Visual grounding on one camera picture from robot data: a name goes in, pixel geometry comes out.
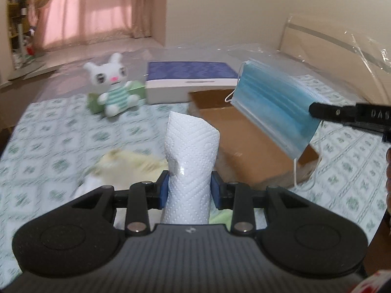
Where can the light green cloth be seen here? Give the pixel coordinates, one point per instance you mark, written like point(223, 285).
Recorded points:
point(221, 217)

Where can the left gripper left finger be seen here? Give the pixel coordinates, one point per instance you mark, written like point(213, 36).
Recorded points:
point(145, 194)

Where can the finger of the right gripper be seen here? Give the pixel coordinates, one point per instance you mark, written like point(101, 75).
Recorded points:
point(374, 119)

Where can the green rectangular box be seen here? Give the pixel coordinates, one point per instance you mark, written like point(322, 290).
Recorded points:
point(117, 101)

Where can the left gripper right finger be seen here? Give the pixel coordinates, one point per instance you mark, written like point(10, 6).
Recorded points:
point(223, 194)

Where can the person's right hand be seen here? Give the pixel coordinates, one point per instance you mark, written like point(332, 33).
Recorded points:
point(388, 180)

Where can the cream fluffy towel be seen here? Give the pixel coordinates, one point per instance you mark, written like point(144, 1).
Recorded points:
point(120, 169)

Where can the brown cardboard tray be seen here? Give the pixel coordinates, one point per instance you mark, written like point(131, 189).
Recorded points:
point(245, 153)

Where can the white paper towel sheet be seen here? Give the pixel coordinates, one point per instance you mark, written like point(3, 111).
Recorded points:
point(191, 147)

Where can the purple and white box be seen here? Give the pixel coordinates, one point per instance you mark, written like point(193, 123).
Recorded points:
point(172, 82)

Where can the white bunny plush toy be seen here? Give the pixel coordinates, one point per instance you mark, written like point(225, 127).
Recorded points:
point(108, 76)

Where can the wooden shelf unit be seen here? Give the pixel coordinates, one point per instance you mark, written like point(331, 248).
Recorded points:
point(20, 33)

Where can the pink curtain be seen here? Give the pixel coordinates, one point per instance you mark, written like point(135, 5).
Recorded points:
point(63, 23)

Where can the blue surgical face mask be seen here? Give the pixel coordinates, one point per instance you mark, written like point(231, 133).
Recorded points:
point(277, 104)

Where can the clear plastic sheet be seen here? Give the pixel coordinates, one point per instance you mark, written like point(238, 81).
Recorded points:
point(352, 63)

